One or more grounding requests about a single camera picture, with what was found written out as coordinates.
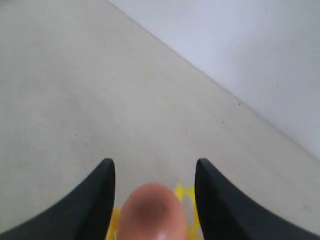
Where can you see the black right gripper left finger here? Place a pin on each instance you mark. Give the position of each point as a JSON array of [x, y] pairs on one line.
[[84, 214]]

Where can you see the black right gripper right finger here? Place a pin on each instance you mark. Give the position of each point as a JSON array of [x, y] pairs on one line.
[[226, 213]]

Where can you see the yellow plastic egg tray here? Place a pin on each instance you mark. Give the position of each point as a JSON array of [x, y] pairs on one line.
[[186, 196]]

